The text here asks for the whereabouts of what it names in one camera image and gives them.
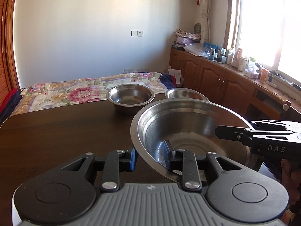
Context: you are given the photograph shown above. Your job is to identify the large steel bowl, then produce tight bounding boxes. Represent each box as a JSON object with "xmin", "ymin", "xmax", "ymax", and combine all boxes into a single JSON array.
[{"xmin": 130, "ymin": 98, "xmax": 263, "ymax": 182}]

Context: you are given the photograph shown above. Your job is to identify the medium steel bowl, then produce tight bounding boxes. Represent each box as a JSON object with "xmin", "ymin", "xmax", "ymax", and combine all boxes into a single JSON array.
[{"xmin": 106, "ymin": 84, "xmax": 155, "ymax": 113}]

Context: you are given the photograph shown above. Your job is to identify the small steel bowl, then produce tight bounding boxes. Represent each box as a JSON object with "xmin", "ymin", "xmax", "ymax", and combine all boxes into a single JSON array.
[{"xmin": 165, "ymin": 88, "xmax": 209, "ymax": 102}]

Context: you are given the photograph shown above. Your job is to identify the right hand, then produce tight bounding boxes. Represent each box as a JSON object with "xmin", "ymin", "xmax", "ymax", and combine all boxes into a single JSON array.
[{"xmin": 281, "ymin": 159, "xmax": 301, "ymax": 205}]

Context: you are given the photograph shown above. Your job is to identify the wooden cabinet row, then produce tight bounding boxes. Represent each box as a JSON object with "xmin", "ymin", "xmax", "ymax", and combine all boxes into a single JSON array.
[{"xmin": 169, "ymin": 48, "xmax": 300, "ymax": 121}]

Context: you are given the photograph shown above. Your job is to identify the white paper bag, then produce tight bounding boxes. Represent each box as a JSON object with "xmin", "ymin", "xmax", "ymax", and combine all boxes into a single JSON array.
[{"xmin": 168, "ymin": 68, "xmax": 181, "ymax": 85}]

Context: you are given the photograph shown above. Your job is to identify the floral bed quilt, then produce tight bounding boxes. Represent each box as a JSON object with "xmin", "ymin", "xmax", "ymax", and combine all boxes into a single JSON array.
[{"xmin": 1, "ymin": 73, "xmax": 176, "ymax": 123}]

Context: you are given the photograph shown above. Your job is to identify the clear plastic bag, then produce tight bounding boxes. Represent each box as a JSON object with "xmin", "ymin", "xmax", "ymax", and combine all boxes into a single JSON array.
[{"xmin": 184, "ymin": 43, "xmax": 210, "ymax": 58}]

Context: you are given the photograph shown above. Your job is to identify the stacked boxes on cabinet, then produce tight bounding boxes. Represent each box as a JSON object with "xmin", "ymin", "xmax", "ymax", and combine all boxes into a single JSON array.
[{"xmin": 173, "ymin": 29, "xmax": 201, "ymax": 48}]

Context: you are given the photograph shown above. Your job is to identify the wooden louvred wardrobe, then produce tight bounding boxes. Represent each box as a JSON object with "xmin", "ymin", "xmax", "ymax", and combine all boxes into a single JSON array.
[{"xmin": 0, "ymin": 0, "xmax": 19, "ymax": 102}]

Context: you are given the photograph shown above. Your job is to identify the patterned window curtain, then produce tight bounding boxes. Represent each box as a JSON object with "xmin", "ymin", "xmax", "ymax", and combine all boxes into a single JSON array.
[{"xmin": 198, "ymin": 0, "xmax": 211, "ymax": 44}]

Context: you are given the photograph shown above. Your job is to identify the wall socket strip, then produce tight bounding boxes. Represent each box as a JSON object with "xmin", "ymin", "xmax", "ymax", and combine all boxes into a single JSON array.
[{"xmin": 123, "ymin": 68, "xmax": 150, "ymax": 73}]

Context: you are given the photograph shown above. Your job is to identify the white wall switch plate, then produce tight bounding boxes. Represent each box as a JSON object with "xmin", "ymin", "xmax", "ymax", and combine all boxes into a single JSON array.
[{"xmin": 131, "ymin": 30, "xmax": 143, "ymax": 37}]

